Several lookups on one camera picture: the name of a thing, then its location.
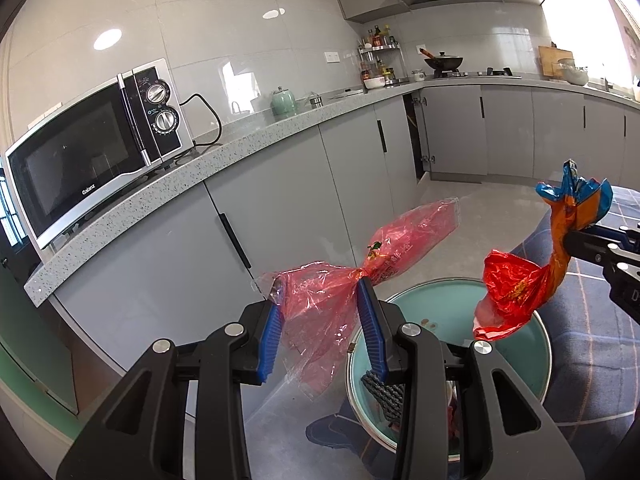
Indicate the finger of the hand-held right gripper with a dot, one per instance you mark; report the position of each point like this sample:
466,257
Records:
582,245
625,232

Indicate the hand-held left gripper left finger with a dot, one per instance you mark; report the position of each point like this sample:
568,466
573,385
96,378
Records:
270,345

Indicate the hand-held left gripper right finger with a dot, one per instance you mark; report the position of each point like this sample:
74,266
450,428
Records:
372,335

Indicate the red translucent plastic bag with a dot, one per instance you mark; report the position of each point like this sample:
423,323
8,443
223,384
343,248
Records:
320,305

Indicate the colourful snack bag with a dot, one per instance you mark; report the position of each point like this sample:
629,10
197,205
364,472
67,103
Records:
515,290

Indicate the teal cartoon-print plastic bin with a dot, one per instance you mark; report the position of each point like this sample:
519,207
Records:
522,365

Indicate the black foam fruit net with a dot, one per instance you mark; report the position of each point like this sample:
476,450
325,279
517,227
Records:
382,395

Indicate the blue plaid tablecloth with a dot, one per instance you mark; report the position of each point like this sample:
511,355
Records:
590,340

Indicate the metal faucet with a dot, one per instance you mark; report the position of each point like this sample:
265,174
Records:
607,85

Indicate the grey kitchen counter cabinets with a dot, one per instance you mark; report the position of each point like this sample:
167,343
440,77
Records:
300,195

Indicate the wooden cutting board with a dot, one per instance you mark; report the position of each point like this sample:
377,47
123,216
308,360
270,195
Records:
547,60

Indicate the gas stove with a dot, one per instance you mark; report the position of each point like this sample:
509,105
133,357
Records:
480,74

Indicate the bright window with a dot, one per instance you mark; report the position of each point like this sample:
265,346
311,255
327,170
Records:
585,15

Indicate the black wok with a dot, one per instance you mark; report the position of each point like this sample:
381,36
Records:
445,62

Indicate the small metal pot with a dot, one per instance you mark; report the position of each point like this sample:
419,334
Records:
315,101

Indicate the green teapot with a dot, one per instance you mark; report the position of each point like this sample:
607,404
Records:
284,104

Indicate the flat grey lid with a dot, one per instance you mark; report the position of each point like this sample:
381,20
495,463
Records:
346,92

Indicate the white bowl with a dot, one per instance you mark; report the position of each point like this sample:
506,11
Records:
374,83

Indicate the silver black microwave oven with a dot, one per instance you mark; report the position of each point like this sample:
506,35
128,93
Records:
75,165

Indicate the metal spice rack with bottles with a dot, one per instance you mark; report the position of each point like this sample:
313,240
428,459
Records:
380,52

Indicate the wall hooks with cloths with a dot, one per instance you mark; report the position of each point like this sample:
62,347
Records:
634,42

